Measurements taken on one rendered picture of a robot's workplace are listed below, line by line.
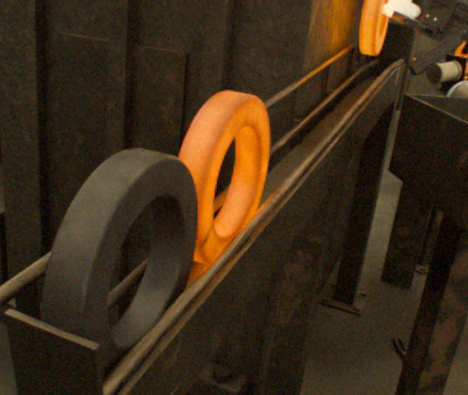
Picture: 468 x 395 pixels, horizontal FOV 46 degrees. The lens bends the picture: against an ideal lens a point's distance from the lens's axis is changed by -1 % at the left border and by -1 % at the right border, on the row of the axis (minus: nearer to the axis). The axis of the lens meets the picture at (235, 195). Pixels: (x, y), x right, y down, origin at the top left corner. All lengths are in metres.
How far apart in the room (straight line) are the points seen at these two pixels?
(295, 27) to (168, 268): 0.59
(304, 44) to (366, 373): 0.84
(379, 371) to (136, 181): 1.17
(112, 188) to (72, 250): 0.05
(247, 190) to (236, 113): 0.13
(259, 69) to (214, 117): 0.49
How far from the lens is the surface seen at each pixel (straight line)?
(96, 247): 0.36
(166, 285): 0.50
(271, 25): 1.00
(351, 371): 1.46
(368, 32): 1.16
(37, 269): 0.44
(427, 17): 1.19
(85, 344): 0.37
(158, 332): 0.45
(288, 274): 0.99
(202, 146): 0.51
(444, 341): 1.07
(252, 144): 0.63
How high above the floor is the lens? 0.88
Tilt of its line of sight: 22 degrees down
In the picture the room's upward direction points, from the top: 6 degrees clockwise
